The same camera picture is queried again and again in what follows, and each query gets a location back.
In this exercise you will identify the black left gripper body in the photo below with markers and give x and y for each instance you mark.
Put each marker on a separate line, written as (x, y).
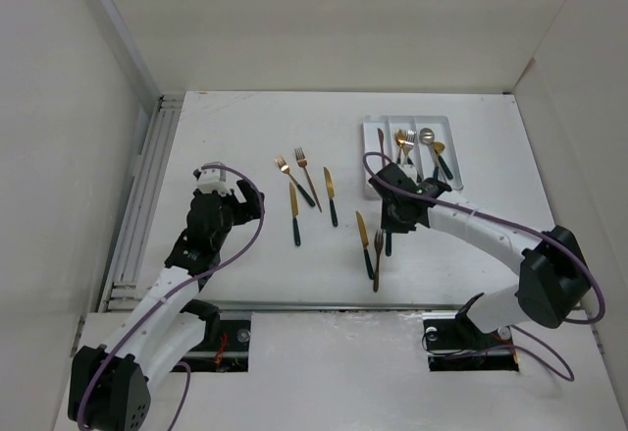
(244, 211)

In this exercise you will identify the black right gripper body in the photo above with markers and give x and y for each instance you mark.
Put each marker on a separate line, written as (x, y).
(392, 221)

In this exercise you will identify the dark copper fork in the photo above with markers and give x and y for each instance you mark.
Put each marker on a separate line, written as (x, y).
(379, 242)

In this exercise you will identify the gold knife green handle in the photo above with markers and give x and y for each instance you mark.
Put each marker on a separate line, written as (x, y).
(365, 243)
(331, 196)
(294, 215)

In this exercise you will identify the gold fork green handle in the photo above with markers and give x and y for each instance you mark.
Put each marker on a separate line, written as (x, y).
(403, 158)
(400, 140)
(284, 168)

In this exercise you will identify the silver fork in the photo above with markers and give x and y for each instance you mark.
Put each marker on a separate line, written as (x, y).
(409, 146)

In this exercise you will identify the copper knife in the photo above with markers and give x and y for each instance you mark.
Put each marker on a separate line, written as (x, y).
(382, 140)

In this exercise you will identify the silver spoon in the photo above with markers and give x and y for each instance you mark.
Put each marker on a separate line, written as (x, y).
(427, 137)

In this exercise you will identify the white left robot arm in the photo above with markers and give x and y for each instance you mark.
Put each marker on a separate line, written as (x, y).
(112, 384)

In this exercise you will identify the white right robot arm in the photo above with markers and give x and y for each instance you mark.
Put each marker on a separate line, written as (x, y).
(549, 265)

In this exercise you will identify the white divided cutlery tray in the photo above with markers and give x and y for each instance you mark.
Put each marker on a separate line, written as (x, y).
(420, 143)

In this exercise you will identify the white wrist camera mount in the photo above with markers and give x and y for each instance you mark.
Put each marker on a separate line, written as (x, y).
(211, 177)

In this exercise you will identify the aluminium rail frame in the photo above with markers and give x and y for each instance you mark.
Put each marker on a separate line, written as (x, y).
(248, 130)

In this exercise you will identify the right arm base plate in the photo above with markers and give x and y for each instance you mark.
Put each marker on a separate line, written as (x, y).
(458, 346)

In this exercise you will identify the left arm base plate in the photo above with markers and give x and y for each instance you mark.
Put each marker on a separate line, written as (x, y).
(227, 350)

